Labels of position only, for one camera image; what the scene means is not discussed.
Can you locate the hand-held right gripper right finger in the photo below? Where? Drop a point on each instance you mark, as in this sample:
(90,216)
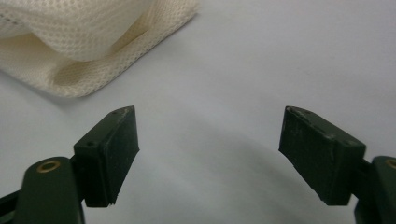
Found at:
(320,155)

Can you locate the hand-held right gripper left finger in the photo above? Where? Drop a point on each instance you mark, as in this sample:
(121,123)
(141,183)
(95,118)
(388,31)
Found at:
(106,161)

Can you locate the light blue foam mat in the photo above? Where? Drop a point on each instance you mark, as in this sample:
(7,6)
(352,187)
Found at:
(249,62)

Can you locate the white cloth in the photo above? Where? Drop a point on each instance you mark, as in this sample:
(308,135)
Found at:
(77,37)

